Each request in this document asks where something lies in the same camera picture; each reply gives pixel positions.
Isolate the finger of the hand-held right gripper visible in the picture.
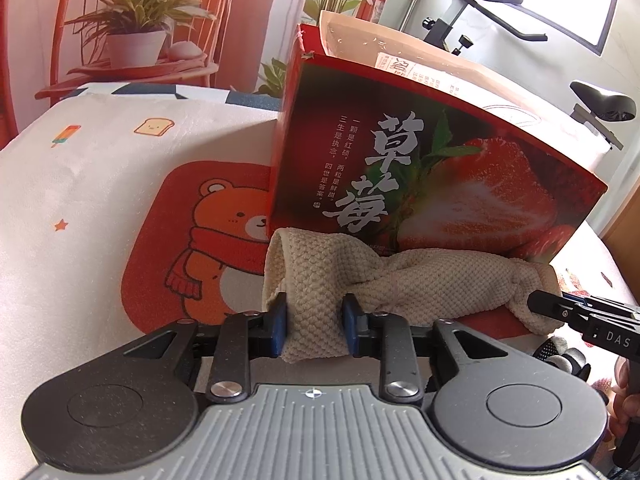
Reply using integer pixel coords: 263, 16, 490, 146
562, 292, 640, 318
526, 290, 592, 335

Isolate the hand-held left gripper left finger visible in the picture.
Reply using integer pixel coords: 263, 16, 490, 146
129, 292, 290, 404

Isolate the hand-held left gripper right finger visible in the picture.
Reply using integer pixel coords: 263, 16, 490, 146
341, 294, 496, 405

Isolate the beige knitted towel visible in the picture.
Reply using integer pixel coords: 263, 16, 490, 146
261, 227, 559, 366

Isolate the red strawberry cardboard box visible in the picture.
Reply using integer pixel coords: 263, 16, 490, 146
270, 22, 609, 267

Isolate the person's right hand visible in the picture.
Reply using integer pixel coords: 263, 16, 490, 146
606, 359, 640, 443

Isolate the brown wooden cabinet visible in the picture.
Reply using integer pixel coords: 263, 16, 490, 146
601, 194, 640, 282

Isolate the red bear mat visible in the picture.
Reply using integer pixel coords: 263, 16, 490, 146
121, 160, 540, 339

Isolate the black exercise bike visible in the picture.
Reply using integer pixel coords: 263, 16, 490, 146
400, 0, 636, 152

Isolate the printed blanket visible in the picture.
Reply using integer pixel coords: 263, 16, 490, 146
0, 82, 640, 397

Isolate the window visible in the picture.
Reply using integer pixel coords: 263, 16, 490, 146
509, 0, 617, 57

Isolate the wall poster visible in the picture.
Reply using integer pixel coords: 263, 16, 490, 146
0, 0, 401, 111

